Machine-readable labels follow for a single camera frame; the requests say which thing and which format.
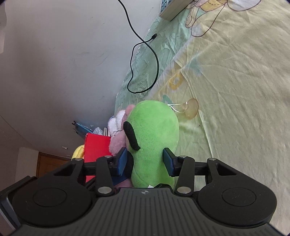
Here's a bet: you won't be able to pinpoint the red storage box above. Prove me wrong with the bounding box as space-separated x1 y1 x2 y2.
83 132 113 183

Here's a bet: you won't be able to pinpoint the mauve bear plush toy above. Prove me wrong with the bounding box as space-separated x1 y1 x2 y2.
109 104 135 187

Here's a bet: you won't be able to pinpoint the white bunny plush plaid ears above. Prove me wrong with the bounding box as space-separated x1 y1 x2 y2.
108 110 125 137

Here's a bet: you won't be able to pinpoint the green plush toy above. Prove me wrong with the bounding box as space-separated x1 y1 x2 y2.
123 100 179 188

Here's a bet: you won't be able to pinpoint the yellow tiger plush toy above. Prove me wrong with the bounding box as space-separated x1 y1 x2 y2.
71 145 84 159

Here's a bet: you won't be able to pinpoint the blue plastic bag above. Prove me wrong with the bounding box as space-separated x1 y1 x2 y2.
72 121 103 139

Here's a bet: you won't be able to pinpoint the clear plastic suction hook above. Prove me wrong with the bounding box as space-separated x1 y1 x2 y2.
168 98 200 119

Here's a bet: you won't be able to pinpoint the left gripper device body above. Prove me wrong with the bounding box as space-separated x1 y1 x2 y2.
1 176 37 235

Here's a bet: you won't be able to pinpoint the cartoon print bed sheet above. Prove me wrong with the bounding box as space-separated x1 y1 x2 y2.
115 1 289 234

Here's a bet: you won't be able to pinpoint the white power strip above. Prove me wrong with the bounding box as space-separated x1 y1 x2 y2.
159 0 192 21

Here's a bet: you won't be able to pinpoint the black charging cable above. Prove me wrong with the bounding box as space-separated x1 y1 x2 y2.
117 0 160 94

